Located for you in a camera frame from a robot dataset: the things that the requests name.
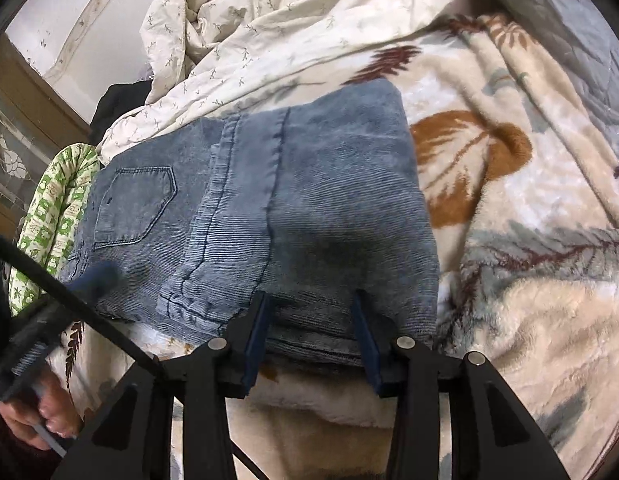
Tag person's left hand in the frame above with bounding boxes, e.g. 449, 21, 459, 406
0, 370, 85, 453

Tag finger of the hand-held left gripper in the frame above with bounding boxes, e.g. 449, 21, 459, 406
0, 262, 119, 406

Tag cream leaf-print duvet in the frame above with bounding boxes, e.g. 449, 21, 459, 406
97, 0, 495, 166

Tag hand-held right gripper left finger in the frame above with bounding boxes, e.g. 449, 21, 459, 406
52, 291, 271, 480

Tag leaf-print fleece blanket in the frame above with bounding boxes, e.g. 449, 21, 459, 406
37, 12, 619, 480

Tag grey-blue denim pants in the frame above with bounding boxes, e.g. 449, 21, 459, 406
57, 77, 440, 366

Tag black cable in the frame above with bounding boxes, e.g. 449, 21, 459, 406
0, 232, 163, 368

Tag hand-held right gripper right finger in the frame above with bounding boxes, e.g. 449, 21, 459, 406
352, 290, 573, 480

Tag green patterned quilt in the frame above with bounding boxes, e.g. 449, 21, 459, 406
7, 142, 100, 318

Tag grey quilted pillow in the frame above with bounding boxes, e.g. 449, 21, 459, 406
477, 0, 619, 146

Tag black cloth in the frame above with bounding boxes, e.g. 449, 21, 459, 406
90, 80, 155, 146

